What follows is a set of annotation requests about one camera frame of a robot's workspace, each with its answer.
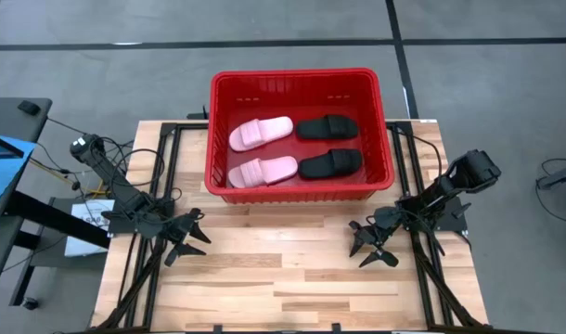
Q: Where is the black aluminium table frame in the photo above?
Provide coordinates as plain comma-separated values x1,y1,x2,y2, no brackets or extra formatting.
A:
90,120,489,334

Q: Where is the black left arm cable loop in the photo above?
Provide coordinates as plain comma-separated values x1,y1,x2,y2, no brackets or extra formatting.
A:
109,147,167,205

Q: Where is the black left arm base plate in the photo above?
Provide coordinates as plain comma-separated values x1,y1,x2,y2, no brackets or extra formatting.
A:
107,199,175,236

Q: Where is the white printed paper sheet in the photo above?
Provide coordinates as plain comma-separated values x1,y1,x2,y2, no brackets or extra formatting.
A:
63,199,117,258

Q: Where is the black foam slide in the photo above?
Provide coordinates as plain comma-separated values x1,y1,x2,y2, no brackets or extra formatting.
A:
297,148,365,181
295,114,360,141

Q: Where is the black computer mouse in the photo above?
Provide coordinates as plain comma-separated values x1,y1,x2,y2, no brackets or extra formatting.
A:
17,99,42,116

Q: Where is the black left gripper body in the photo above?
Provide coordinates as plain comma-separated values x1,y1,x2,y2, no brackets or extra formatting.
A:
163,208,206,246

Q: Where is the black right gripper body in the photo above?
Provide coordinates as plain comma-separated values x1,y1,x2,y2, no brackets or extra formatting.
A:
348,205,405,248

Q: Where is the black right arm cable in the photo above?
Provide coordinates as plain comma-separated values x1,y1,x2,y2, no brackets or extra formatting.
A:
405,131,444,186

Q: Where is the black floor stand cable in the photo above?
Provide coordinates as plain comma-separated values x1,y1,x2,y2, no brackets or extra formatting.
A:
534,157,566,228

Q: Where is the blue board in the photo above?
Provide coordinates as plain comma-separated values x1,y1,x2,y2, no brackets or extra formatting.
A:
0,131,37,219

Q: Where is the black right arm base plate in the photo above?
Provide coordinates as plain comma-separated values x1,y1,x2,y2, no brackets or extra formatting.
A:
398,196,470,234

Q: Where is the yellow cable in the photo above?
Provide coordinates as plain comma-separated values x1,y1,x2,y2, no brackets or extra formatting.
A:
30,160,107,199

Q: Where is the grey floor stand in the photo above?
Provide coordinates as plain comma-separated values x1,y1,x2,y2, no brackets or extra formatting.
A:
535,161,566,192

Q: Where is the black desk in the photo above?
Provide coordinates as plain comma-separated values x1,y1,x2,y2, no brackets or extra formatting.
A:
0,96,112,310

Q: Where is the red plastic bin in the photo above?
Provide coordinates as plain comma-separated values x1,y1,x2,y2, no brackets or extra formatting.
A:
203,68,396,206

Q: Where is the pink foam slide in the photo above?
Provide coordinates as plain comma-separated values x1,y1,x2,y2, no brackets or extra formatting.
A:
226,155,300,190
227,115,295,153

